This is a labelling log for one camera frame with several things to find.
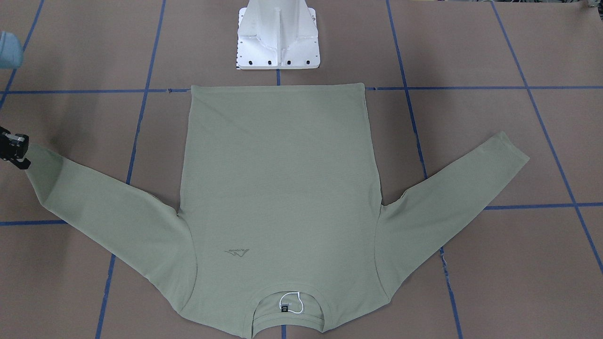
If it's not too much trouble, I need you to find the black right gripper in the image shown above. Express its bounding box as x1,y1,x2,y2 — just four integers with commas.
0,127,31,170

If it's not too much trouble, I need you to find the olive green long-sleeve shirt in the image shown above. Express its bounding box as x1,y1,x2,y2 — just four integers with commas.
26,83,529,339

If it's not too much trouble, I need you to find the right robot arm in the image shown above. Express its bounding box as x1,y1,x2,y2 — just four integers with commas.
0,32,31,170

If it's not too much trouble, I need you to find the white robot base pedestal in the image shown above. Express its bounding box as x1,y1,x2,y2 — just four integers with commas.
236,0,321,70

